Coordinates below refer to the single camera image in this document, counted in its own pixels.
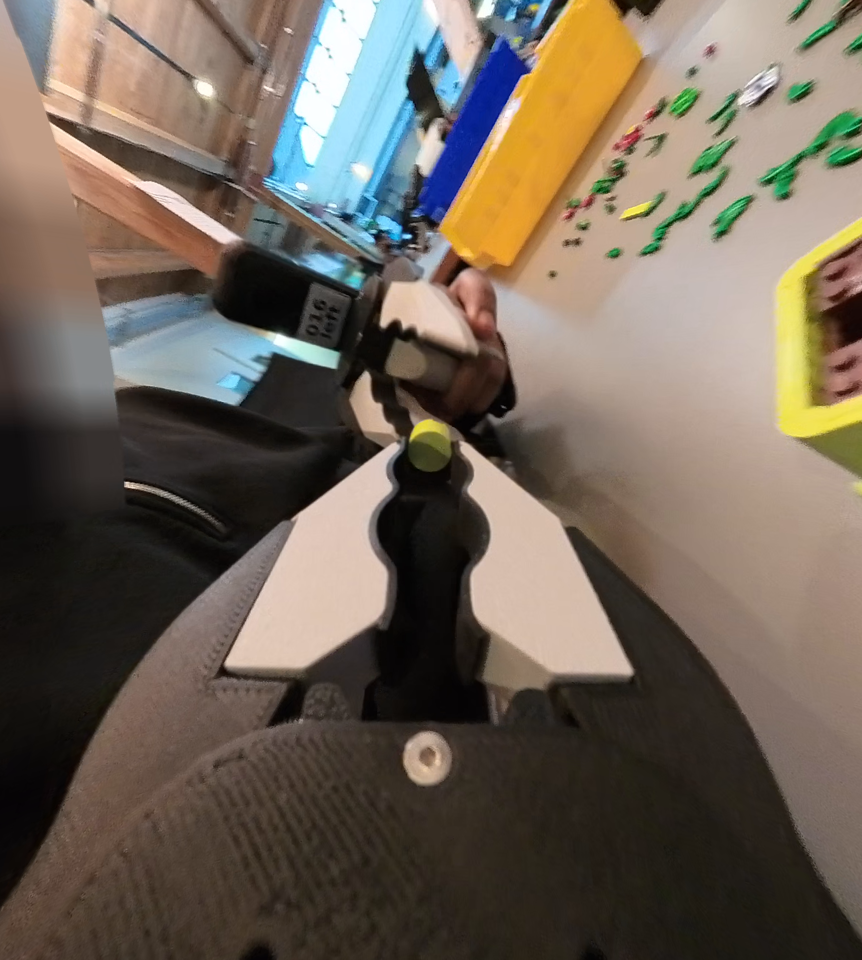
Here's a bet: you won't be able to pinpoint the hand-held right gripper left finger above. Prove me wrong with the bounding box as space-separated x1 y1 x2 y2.
224 441 411 684

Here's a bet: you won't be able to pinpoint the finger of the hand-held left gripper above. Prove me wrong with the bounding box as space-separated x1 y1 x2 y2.
380 281 482 391
347 375 435 451

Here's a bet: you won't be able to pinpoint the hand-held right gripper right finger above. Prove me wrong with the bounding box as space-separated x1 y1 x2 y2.
455 450 636 691

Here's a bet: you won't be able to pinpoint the lime green round brick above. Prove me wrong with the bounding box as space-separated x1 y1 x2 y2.
408 420 453 472

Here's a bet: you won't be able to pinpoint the lime green brick pot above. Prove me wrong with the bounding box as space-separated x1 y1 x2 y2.
776 187 862 513

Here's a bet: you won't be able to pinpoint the person's left hand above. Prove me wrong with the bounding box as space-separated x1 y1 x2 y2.
446 266 516 423

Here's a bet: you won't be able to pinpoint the wooden ceiling beam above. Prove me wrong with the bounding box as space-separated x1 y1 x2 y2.
48 123 252 280

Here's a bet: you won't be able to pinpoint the blue storage bin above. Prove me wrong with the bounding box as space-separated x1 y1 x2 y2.
419 37 533 226

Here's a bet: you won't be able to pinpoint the yellow storage bin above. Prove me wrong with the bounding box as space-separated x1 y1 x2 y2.
438 0 643 270

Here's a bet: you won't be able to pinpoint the scattered green leaf pieces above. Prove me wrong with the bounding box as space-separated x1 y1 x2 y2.
551 0 862 279

